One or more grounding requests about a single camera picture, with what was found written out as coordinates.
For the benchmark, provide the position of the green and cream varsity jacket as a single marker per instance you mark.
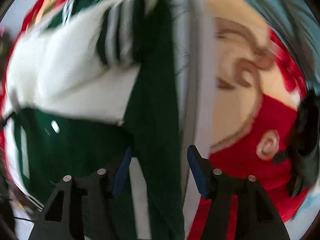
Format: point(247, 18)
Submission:
point(97, 77)

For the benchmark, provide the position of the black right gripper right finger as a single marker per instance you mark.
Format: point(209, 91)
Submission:
point(230, 207)

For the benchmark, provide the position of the white quilted bed sheet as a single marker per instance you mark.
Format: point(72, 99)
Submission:
point(194, 38)

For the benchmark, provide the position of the red floral blanket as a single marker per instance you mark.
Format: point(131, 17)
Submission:
point(258, 89)

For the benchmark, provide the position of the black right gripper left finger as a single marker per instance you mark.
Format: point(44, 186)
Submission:
point(78, 203)

